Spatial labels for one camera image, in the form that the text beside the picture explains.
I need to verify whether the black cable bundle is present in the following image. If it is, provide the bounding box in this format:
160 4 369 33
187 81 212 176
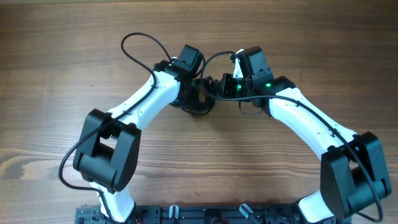
169 76 220 116

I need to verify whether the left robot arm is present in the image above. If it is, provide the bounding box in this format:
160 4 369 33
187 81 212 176
73 45 204 223

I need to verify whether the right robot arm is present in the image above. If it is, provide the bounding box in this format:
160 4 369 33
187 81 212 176
220 46 392 223

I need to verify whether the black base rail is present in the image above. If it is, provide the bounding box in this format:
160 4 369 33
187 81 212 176
73 203 353 224

